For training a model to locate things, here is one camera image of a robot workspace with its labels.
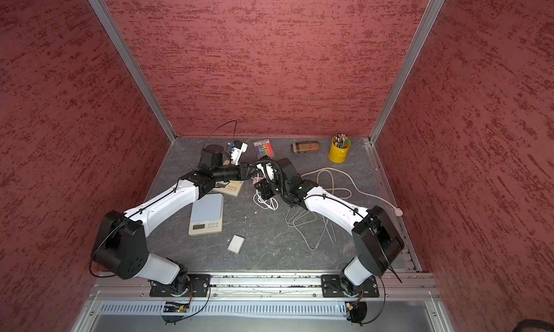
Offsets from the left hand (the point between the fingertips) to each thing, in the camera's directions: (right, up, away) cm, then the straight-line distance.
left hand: (259, 173), depth 80 cm
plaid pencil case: (+22, +12, +36) cm, 43 cm away
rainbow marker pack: (-1, +11, +34) cm, 36 cm away
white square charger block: (-9, -28, +2) cm, 29 cm away
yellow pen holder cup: (+37, +10, +23) cm, 44 cm away
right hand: (-2, -7, +1) cm, 7 cm away
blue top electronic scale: (-23, -18, +8) cm, 31 cm away
